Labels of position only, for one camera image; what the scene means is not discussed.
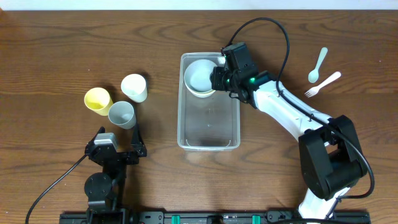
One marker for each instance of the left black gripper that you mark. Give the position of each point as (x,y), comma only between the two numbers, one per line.
(123,154)

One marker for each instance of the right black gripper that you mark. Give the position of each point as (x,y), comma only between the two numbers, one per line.
(216,78)

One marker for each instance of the grey cup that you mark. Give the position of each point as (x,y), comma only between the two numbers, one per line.
(122,114)

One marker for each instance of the yellow bowl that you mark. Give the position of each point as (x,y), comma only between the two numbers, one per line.
(202,91)

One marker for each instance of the white bowl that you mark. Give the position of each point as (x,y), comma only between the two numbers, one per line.
(201,96)

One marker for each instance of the grey bowl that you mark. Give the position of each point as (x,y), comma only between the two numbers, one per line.
(197,74)

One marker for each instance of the mint green spoon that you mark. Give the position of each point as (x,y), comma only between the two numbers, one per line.
(314,74)

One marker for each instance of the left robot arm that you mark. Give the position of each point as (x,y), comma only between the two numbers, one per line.
(105,189)

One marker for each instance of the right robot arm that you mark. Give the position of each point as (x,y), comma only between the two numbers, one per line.
(331,158)

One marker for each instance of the clear plastic container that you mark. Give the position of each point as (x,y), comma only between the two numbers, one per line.
(211,123)

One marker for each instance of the yellow cup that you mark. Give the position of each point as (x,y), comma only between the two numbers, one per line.
(98,100)

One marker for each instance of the white cup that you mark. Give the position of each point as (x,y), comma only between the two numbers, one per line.
(134,86)

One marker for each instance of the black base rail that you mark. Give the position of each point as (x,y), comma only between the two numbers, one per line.
(271,216)

